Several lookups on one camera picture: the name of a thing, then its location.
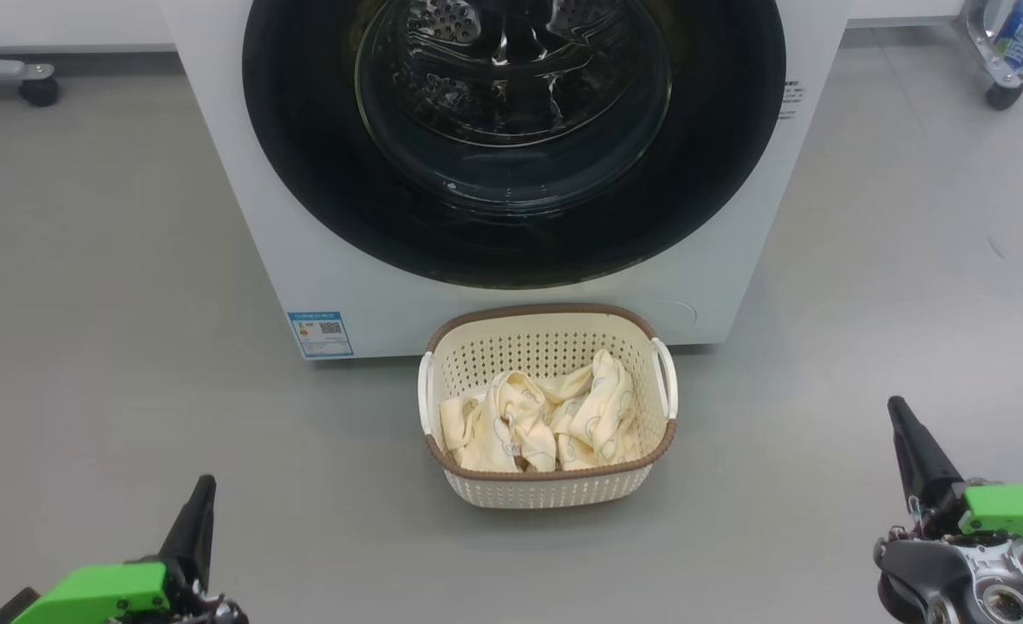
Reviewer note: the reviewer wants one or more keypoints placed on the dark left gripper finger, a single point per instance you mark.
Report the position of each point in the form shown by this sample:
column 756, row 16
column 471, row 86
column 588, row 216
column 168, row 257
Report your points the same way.
column 192, row 529

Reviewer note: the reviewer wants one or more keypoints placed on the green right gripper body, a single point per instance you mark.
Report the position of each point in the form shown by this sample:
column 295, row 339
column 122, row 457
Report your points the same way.
column 1019, row 511

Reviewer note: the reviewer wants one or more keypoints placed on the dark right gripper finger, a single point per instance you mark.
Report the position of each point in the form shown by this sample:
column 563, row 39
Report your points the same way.
column 926, row 468

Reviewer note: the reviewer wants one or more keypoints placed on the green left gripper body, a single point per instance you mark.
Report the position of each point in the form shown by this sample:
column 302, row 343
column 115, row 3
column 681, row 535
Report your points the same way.
column 104, row 589

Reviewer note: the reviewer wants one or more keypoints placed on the round glass washer door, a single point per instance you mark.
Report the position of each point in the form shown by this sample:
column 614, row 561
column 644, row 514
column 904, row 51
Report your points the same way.
column 303, row 173

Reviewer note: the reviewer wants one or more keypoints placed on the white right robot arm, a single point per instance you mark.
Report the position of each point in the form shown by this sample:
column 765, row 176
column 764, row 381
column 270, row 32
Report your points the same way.
column 928, row 576

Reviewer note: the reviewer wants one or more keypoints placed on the white front-load washing machine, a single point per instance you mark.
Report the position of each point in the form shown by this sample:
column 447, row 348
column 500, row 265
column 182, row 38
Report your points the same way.
column 217, row 173

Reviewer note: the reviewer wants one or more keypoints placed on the blue energy label sticker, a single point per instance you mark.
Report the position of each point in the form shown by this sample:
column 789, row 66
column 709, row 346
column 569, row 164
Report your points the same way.
column 321, row 334

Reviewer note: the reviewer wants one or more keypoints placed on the cream perforated laundry basket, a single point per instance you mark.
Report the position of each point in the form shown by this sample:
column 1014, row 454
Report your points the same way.
column 546, row 490

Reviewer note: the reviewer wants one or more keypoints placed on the black cart caster wheel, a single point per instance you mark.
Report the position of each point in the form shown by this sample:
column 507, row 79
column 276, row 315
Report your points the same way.
column 1004, row 94

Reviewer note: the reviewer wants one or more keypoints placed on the metal cart leg with caster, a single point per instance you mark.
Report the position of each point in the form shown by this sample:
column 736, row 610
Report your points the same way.
column 984, row 43

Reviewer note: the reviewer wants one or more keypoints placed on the grey furniture leg with caster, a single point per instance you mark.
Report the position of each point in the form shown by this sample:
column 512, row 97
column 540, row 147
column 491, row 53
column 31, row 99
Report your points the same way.
column 39, row 89

